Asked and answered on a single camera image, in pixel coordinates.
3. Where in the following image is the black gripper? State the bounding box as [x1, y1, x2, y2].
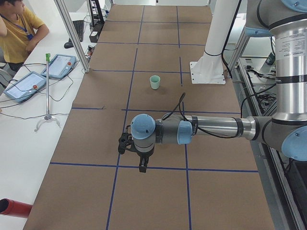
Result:
[137, 150, 154, 173]

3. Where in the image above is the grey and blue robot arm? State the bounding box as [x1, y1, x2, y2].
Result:
[130, 0, 307, 173]

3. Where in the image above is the light green standing cup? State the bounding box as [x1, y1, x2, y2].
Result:
[149, 75, 161, 90]

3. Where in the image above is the brown table mat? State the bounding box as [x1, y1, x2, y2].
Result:
[24, 4, 275, 230]

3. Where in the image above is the metal stand with green top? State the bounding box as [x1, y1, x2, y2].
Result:
[34, 53, 60, 132]

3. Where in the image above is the far blue teach pendant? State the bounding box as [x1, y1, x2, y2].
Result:
[45, 53, 76, 79]

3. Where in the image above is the blue teach pendant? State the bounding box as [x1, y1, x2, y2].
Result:
[45, 53, 76, 79]
[4, 71, 47, 103]

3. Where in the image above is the black box device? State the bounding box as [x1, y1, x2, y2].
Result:
[89, 31, 100, 43]

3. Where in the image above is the red cylinder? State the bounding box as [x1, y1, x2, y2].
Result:
[0, 198, 33, 218]

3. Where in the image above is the near blue teach pendant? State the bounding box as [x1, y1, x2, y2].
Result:
[4, 71, 47, 103]

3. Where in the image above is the black computer mouse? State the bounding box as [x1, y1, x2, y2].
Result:
[64, 42, 73, 49]

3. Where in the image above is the black keyboard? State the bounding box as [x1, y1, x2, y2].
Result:
[72, 20, 84, 42]

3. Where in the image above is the person in yellow shirt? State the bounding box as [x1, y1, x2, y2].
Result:
[0, 0, 49, 72]

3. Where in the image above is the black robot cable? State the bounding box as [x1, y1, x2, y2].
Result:
[162, 92, 240, 139]

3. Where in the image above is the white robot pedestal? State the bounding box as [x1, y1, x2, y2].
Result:
[190, 0, 241, 84]

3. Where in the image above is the aluminium frame post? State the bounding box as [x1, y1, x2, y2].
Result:
[54, 0, 90, 73]

